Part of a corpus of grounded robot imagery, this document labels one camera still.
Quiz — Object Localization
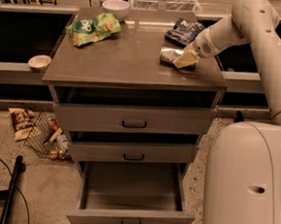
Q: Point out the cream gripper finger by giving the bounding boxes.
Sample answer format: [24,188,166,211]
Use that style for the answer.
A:
[172,49,200,69]

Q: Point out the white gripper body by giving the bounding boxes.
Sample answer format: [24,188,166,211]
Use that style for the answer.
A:
[193,28,223,59]

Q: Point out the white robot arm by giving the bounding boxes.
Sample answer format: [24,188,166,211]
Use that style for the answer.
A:
[185,0,281,224]

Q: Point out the grey drawer cabinet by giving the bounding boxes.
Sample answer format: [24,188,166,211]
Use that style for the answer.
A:
[34,1,234,182]

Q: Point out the grey middle drawer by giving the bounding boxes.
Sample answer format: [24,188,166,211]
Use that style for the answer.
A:
[69,131,199,163]

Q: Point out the grey drawer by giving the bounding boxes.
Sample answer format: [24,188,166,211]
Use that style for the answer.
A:
[67,161,195,224]
[69,131,199,163]
[54,87,217,134]

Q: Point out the grey top drawer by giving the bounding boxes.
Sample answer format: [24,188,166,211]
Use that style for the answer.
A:
[54,87,217,134]

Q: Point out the grey bottom drawer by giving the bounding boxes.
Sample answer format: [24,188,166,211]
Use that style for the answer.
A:
[67,161,195,224]

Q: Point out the dark blue snack bag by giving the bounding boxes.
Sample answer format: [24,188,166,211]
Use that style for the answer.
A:
[164,18,205,47]

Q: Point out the clear plastic bin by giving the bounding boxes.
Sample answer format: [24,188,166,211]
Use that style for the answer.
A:
[129,0,203,15]

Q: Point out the white bowl on cabinet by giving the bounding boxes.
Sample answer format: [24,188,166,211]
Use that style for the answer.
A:
[102,0,131,21]

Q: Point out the green chip bag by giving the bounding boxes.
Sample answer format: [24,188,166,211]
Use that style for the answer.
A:
[65,13,121,47]

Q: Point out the small white bowl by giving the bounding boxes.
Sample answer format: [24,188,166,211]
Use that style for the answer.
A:
[28,54,51,72]

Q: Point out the brown snack bag on floor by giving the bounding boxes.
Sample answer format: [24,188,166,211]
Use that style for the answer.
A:
[9,108,36,142]

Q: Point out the black stand leg left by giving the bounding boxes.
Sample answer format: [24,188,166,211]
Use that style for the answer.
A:
[0,155,24,224]

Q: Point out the wire basket with snacks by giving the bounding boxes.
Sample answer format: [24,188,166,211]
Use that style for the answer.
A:
[24,112,71,161]

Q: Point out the black cable on floor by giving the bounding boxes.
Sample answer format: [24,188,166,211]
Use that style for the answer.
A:
[0,129,38,224]

